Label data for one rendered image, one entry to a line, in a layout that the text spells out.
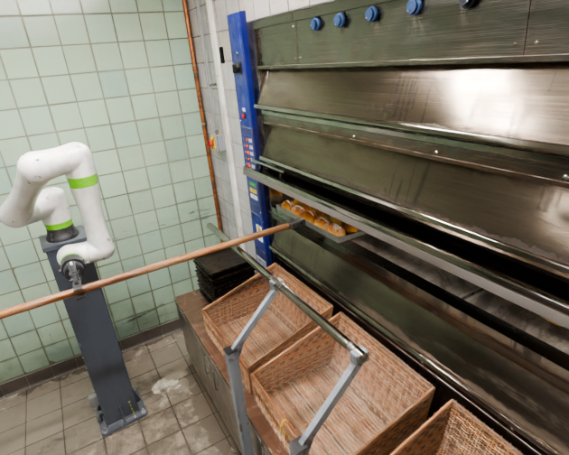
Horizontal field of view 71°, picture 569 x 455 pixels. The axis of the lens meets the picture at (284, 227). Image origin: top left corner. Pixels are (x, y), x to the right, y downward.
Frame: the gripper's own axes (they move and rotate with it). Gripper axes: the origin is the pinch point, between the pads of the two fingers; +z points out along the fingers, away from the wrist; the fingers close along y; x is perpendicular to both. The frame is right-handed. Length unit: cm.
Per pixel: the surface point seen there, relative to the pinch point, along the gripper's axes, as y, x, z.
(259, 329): 61, -76, -11
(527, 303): -21, -85, 116
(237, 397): 46, -42, 39
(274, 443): 62, -48, 53
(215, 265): 35, -69, -48
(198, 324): 62, -50, -38
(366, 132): -48, -101, 46
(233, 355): 26, -43, 39
